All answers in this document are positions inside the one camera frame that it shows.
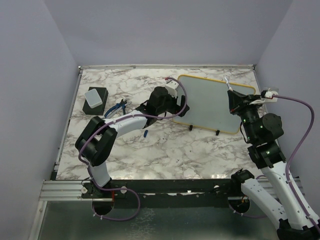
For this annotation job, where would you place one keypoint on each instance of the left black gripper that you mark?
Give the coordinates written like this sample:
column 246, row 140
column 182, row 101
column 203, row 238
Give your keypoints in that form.
column 178, row 110

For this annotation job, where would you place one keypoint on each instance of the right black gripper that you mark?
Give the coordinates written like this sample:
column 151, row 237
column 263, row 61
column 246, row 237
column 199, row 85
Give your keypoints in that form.
column 235, row 96

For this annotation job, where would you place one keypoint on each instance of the white whiteboard marker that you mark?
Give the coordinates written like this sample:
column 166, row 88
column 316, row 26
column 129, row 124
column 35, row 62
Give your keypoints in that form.
column 227, row 83

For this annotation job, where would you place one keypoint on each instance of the yellow framed whiteboard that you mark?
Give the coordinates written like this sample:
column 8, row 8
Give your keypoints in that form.
column 208, row 105

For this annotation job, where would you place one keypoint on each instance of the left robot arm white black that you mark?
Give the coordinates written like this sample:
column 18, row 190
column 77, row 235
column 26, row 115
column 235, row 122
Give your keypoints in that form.
column 96, row 141

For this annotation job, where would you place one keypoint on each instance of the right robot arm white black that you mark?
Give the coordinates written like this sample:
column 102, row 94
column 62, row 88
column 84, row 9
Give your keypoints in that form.
column 289, row 212

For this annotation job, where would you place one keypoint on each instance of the grey whiteboard eraser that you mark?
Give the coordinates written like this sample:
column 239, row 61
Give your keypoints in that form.
column 93, row 98

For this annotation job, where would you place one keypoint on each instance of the black box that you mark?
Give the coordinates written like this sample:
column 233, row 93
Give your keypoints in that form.
column 98, row 111

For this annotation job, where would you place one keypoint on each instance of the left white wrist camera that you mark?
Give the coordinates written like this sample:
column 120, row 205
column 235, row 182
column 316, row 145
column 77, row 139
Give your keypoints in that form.
column 171, row 87

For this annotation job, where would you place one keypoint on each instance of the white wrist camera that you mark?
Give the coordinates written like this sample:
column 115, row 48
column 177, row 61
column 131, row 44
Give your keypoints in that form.
column 268, row 95
column 171, row 87

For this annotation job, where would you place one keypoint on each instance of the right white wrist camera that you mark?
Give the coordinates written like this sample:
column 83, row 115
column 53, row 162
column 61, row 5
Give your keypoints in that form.
column 268, row 95

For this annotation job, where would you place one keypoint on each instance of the blue handled pliers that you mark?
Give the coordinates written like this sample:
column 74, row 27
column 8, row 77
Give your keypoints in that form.
column 120, row 106

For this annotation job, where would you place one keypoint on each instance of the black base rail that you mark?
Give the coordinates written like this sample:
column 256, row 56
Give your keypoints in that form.
column 187, row 193

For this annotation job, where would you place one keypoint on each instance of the aluminium extrusion rail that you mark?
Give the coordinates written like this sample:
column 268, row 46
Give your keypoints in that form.
column 61, row 190

